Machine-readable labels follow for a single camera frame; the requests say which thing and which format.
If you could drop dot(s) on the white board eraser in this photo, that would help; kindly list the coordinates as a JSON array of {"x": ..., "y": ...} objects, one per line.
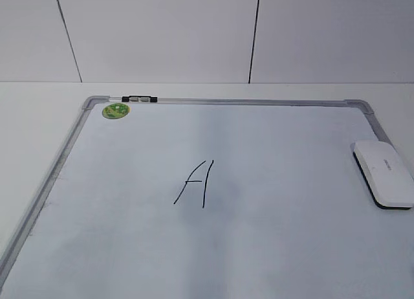
[{"x": 390, "y": 182}]

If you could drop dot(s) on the black hanging clip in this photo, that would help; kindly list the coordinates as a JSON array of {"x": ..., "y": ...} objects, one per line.
[{"x": 140, "y": 99}]

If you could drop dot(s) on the round green sticker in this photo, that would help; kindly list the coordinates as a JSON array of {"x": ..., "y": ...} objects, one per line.
[{"x": 115, "y": 111}]

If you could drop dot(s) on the white board with grey frame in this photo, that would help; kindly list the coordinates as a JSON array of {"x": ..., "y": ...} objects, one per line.
[{"x": 212, "y": 199}]

